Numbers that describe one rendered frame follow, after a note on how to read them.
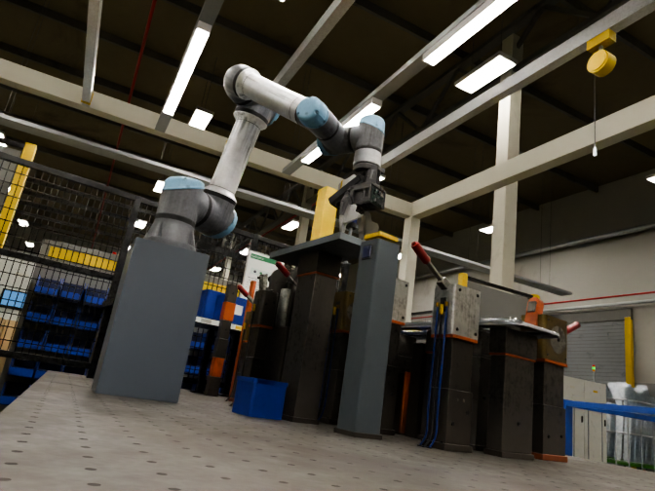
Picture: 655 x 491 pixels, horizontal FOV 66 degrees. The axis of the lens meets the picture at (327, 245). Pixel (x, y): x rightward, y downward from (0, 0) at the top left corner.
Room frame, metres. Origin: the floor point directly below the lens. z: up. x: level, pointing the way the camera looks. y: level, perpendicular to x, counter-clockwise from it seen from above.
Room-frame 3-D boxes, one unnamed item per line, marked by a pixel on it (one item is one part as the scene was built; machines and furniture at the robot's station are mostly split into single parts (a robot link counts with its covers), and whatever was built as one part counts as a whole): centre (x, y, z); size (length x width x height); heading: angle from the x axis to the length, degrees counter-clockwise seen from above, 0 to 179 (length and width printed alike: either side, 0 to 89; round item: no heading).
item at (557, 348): (1.37, -0.63, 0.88); 0.14 x 0.09 x 0.36; 123
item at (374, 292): (1.17, -0.13, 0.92); 0.08 x 0.08 x 0.44; 33
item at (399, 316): (1.39, -0.17, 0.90); 0.13 x 0.08 x 0.41; 123
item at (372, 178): (1.26, -0.08, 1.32); 0.09 x 0.08 x 0.12; 47
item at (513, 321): (1.75, -0.16, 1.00); 1.38 x 0.22 x 0.02; 33
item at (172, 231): (1.42, 0.45, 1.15); 0.15 x 0.15 x 0.10
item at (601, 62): (2.74, -1.58, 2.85); 0.16 x 0.10 x 0.85; 25
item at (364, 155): (1.27, -0.08, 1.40); 0.08 x 0.08 x 0.05
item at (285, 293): (1.73, 0.08, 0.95); 0.18 x 0.13 x 0.49; 33
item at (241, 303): (2.45, 0.44, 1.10); 0.30 x 0.17 x 0.13; 129
